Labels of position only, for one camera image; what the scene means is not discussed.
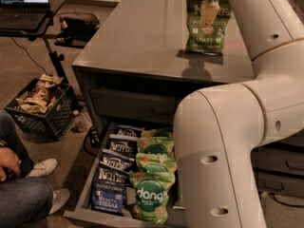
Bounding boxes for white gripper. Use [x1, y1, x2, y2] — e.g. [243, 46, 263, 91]
[200, 0, 219, 28]

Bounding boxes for green jalapeno Kettle chip bag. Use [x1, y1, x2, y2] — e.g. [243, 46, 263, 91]
[185, 0, 232, 55]

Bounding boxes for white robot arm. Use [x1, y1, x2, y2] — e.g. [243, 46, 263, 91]
[174, 0, 304, 228]

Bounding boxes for grey counter cabinet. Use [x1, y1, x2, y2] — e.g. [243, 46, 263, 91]
[71, 0, 304, 199]

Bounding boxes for grey top drawer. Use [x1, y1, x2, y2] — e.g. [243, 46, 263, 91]
[90, 88, 181, 124]

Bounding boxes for dark bag on floor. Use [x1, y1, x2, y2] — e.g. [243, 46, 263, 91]
[55, 11, 100, 48]

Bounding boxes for rear green Dang chip bag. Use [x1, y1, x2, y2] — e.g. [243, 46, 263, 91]
[141, 127, 173, 138]

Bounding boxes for green dang chip bag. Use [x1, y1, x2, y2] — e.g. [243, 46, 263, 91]
[136, 153, 178, 173]
[129, 172, 175, 224]
[137, 137, 174, 157]
[141, 127, 173, 138]

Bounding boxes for rear blue Kettle chip bag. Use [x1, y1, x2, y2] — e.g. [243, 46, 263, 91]
[115, 124, 144, 137]

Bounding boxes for blue kettle chip bag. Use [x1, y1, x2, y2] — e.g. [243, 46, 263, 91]
[101, 149, 135, 172]
[107, 134, 138, 158]
[91, 167, 125, 216]
[115, 124, 144, 137]

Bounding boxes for right grey middle drawer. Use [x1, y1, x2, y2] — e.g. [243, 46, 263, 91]
[251, 145, 304, 176]

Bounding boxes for right grey lower drawer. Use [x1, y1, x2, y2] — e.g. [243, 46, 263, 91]
[255, 172, 304, 198]

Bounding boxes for open grey middle drawer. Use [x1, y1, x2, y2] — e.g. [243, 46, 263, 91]
[64, 123, 186, 228]

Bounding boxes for front green Dang chip bag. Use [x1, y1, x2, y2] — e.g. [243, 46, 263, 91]
[129, 172, 175, 224]

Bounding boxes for front blue Kettle chip bag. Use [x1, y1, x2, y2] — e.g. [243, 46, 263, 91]
[91, 167, 125, 216]

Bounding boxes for person's hand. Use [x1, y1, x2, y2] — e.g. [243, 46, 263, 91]
[0, 147, 21, 181]

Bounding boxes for black laptop stand table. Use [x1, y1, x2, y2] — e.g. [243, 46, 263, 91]
[0, 0, 68, 84]

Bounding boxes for black laptop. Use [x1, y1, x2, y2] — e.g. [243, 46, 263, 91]
[0, 0, 50, 30]

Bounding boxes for brown snack bags in crate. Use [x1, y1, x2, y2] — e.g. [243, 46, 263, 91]
[16, 74, 63, 114]

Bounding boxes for black plastic crate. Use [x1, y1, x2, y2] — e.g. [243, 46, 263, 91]
[4, 79, 74, 141]

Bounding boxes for white sneaker upper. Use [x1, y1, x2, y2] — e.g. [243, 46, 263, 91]
[28, 159, 58, 177]

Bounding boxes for white sneaker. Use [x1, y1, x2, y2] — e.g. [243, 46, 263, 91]
[49, 188, 70, 215]
[28, 159, 58, 177]

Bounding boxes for white sneaker lower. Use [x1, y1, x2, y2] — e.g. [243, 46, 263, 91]
[49, 188, 70, 215]

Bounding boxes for person's jeans leg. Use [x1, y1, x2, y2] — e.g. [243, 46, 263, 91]
[0, 111, 53, 228]

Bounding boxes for black cable under cabinet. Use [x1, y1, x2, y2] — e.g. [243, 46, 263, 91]
[267, 192, 304, 208]

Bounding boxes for black laptop cable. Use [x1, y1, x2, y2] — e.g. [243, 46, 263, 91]
[10, 37, 48, 75]

